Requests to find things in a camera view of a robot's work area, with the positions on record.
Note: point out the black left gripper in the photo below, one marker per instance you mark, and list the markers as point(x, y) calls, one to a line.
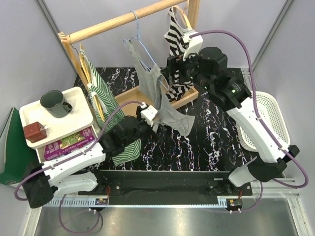
point(150, 134)

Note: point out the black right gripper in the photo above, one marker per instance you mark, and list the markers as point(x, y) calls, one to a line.
point(174, 63)

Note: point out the grey tank top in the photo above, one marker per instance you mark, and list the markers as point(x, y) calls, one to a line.
point(150, 86)

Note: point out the blue wire hanger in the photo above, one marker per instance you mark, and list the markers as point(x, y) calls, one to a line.
point(163, 82)

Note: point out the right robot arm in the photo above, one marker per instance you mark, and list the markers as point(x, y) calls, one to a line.
point(208, 70)

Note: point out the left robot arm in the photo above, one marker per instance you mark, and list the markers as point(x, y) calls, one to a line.
point(42, 182)

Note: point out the green white striped top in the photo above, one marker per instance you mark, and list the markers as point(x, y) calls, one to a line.
point(104, 104)

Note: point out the black white striped tank top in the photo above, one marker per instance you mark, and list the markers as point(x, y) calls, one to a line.
point(177, 47)

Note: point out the wooden hanger right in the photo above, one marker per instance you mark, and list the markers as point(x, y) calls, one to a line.
point(183, 15)

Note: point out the wooden clothes rack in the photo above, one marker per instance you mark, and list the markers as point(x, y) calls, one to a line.
point(101, 25)

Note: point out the white bedside shelf unit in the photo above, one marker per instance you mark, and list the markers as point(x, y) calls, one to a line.
point(78, 119)

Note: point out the purple book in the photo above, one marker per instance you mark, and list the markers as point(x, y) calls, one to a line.
point(69, 144)

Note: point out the dark green mug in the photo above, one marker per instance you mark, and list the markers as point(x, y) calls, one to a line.
point(55, 103)

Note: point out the white perforated plastic basket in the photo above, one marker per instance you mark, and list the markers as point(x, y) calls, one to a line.
point(270, 112)

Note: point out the red brown cube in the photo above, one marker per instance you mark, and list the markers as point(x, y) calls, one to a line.
point(34, 132)

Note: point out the green binder folder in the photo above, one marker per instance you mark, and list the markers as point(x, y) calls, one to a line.
point(15, 154)

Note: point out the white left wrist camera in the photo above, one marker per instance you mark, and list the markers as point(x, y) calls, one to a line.
point(148, 113)

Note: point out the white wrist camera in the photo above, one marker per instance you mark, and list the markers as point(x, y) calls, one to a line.
point(148, 113)
point(194, 44)

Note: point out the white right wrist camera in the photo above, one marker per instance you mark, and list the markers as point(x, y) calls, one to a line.
point(194, 44)

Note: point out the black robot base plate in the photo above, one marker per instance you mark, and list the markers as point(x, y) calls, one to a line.
point(165, 188)

